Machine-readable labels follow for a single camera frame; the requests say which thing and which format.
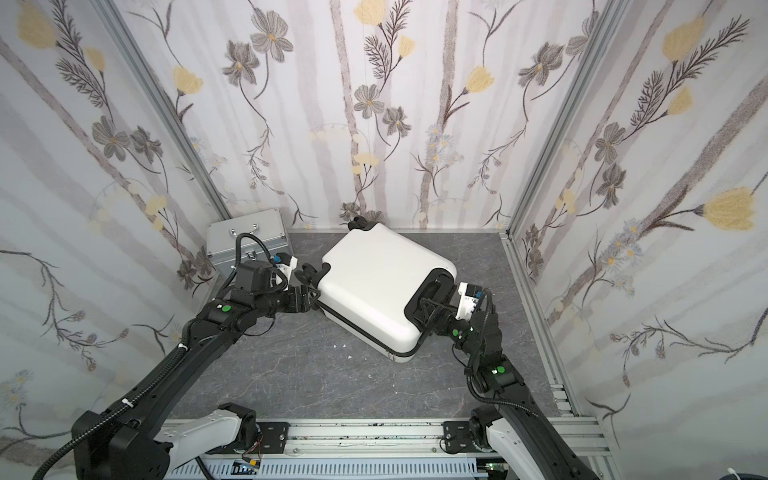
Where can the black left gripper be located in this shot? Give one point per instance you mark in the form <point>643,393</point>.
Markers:
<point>306,291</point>

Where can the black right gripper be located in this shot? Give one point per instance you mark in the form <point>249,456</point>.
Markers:
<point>443,315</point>

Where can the white hard-shell suitcase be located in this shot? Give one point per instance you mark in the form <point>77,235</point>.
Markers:
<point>377,276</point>

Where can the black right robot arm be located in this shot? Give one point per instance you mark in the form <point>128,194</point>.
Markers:
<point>510,422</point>

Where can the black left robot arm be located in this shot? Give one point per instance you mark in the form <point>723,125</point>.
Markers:
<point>120,442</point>

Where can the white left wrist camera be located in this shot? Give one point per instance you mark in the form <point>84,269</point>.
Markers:
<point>286,263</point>

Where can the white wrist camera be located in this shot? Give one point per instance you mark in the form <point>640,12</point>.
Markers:
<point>286,263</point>
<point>469,296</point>

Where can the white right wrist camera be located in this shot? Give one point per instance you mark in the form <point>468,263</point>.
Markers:
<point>469,296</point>

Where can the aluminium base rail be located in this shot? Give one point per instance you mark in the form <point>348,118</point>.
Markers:
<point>223,435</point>

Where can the white slotted cable duct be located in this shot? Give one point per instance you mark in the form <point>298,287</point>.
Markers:
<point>351,468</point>

